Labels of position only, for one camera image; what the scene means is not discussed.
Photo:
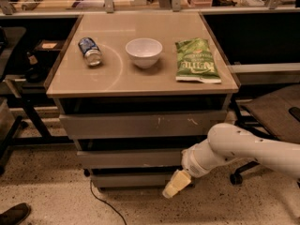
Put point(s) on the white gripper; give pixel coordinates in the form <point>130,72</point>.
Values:
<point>191,164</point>

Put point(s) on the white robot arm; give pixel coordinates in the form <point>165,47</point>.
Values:
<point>225,143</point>

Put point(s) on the grey top drawer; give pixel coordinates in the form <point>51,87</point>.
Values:
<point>140,124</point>

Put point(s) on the grey drawer cabinet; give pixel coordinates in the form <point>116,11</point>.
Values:
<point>118,86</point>

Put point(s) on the black office chair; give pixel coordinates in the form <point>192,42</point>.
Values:
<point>275,115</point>

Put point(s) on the green chip bag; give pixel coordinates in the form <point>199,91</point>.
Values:
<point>195,62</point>

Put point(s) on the white bowl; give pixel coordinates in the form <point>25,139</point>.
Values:
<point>144,52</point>

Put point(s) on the blue soda can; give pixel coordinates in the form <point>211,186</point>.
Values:
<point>90,51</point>

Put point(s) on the dark shoe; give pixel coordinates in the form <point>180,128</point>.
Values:
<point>16,214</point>

